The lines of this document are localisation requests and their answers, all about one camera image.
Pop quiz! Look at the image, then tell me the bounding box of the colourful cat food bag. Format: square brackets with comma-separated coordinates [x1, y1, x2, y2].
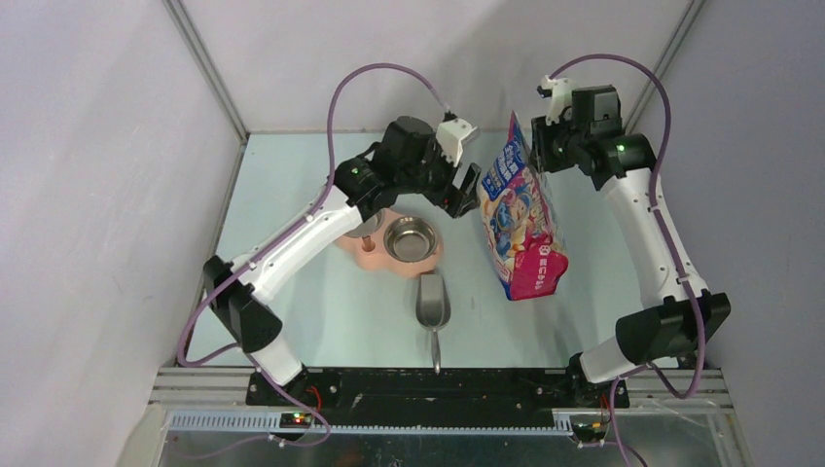
[477, 113, 569, 302]

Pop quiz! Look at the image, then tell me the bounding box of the steel bowl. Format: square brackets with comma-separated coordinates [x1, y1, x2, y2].
[383, 216, 438, 263]
[345, 209, 384, 238]

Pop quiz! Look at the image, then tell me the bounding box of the aluminium frame rail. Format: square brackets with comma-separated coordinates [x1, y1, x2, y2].
[150, 368, 734, 435]

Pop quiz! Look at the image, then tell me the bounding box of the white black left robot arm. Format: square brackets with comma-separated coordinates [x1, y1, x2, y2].
[203, 113, 481, 406]

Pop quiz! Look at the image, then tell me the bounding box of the metal food scoop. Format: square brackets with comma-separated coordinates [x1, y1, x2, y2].
[415, 271, 451, 375]

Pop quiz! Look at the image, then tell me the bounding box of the right controller board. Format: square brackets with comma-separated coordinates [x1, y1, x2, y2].
[571, 421, 610, 445]

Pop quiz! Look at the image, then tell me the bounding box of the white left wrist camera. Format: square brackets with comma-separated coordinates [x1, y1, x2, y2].
[435, 113, 479, 167]

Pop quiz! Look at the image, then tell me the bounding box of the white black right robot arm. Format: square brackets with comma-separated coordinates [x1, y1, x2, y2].
[530, 78, 731, 407]

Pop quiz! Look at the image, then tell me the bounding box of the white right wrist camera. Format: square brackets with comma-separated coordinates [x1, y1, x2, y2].
[537, 75, 577, 126]

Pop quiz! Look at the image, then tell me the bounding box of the steel bowl near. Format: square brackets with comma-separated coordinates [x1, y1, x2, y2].
[383, 216, 438, 263]

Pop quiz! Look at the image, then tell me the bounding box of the left controller board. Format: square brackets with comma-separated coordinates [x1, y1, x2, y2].
[278, 413, 314, 430]

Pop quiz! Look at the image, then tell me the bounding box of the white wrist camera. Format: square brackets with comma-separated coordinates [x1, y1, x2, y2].
[537, 75, 577, 126]
[435, 113, 479, 167]

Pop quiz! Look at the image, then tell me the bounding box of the steel bowl far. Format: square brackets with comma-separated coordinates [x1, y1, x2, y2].
[345, 209, 384, 238]

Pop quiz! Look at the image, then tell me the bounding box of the controller board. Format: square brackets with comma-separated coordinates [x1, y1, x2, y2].
[278, 413, 314, 430]
[571, 421, 610, 445]

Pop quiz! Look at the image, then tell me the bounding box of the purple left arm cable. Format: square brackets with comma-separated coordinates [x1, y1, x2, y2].
[175, 62, 452, 370]

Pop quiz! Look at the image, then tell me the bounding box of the pink double pet bowl stand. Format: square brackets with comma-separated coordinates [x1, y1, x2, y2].
[335, 209, 444, 278]

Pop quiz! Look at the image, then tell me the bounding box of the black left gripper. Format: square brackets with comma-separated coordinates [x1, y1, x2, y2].
[397, 133, 481, 218]

